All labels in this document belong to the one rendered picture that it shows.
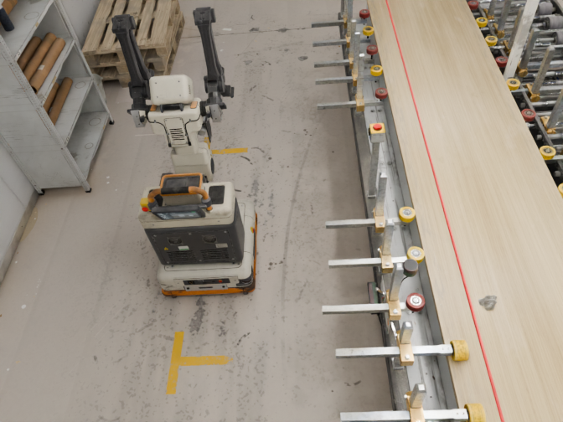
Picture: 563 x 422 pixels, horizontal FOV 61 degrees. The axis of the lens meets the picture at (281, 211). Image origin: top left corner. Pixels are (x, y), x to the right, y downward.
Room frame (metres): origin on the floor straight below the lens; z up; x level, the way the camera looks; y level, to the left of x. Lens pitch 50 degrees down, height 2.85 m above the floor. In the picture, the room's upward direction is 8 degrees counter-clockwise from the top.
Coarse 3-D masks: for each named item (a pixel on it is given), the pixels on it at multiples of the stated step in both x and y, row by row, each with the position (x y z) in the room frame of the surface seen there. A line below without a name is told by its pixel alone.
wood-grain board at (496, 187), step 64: (384, 0) 3.61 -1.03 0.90; (448, 0) 3.48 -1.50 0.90; (384, 64) 2.76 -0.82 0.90; (448, 64) 2.66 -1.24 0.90; (448, 128) 2.05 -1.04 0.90; (512, 128) 1.98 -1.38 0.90; (448, 192) 1.58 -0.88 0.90; (512, 192) 1.52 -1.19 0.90; (448, 256) 1.19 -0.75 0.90; (512, 256) 1.14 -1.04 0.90; (448, 320) 0.88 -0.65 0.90; (512, 320) 0.84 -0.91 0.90; (512, 384) 0.58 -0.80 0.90
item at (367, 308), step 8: (368, 304) 1.02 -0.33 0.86; (376, 304) 1.02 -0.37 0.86; (384, 304) 1.01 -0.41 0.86; (400, 304) 1.00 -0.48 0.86; (328, 312) 1.01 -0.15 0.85; (336, 312) 1.01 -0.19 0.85; (344, 312) 1.00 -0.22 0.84; (352, 312) 1.00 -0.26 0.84; (360, 312) 1.00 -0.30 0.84; (368, 312) 0.99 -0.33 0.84; (376, 312) 0.99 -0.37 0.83
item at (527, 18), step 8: (528, 0) 2.52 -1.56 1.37; (536, 0) 2.48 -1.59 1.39; (528, 8) 2.49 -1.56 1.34; (536, 8) 2.48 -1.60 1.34; (528, 16) 2.48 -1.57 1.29; (520, 24) 2.51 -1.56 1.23; (528, 24) 2.48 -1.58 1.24; (520, 32) 2.48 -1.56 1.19; (528, 32) 2.48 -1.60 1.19; (520, 40) 2.48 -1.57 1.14; (512, 48) 2.52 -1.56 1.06; (520, 48) 2.48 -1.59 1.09; (512, 56) 2.49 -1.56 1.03; (512, 64) 2.48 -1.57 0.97; (504, 72) 2.52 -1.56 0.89; (512, 72) 2.48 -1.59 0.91
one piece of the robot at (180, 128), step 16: (160, 112) 2.12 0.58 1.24; (176, 112) 2.10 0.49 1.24; (192, 112) 2.09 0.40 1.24; (160, 128) 2.09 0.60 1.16; (176, 128) 2.08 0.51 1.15; (192, 128) 2.07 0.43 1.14; (176, 144) 2.07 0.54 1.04; (192, 144) 2.06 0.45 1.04; (176, 160) 2.14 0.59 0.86; (192, 160) 2.13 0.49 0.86; (208, 160) 2.14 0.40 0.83; (208, 176) 2.11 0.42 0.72
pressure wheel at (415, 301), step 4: (408, 296) 1.01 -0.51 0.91; (412, 296) 1.01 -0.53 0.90; (416, 296) 1.00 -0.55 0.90; (420, 296) 1.00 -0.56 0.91; (408, 300) 0.99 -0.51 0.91; (412, 300) 0.99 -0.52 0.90; (416, 300) 0.98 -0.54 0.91; (420, 300) 0.98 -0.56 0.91; (424, 300) 0.98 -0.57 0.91; (408, 304) 0.97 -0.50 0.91; (412, 304) 0.97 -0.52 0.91; (416, 304) 0.97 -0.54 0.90; (420, 304) 0.96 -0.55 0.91; (424, 304) 0.96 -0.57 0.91; (408, 308) 0.97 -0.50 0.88; (412, 308) 0.95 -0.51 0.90; (416, 308) 0.95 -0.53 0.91; (420, 308) 0.95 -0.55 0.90; (412, 312) 0.98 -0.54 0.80
